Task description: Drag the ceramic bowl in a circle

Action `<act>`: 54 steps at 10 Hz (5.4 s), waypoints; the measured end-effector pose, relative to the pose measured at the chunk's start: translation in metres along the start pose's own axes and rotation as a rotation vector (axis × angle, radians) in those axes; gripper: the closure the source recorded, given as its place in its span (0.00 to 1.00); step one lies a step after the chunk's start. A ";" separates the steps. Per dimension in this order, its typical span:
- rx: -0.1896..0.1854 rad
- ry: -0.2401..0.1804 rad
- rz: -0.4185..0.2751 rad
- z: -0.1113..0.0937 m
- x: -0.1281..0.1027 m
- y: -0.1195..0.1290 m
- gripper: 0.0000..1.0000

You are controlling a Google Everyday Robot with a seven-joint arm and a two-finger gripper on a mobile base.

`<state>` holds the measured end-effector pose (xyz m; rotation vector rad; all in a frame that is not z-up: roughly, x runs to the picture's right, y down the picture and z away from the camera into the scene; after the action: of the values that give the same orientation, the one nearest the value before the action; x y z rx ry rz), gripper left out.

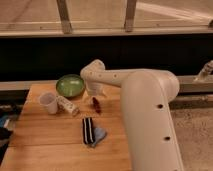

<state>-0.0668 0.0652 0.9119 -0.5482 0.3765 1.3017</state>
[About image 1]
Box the green ceramic bowl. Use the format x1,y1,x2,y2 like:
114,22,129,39
56,74,85,98

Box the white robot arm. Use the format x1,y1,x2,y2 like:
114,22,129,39
80,59,184,171

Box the red small object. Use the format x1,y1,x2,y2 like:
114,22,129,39
92,97,101,114

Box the white labelled bottle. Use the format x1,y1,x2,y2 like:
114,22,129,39
57,96,79,116

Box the blue cloth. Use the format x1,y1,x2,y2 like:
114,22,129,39
91,127,107,148

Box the white plastic cup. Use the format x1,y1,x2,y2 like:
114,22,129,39
38,92,58,114

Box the dark objects at left edge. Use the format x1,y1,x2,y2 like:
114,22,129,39
0,115,12,164

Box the white object at right edge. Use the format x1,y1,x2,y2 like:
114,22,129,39
194,60,213,82

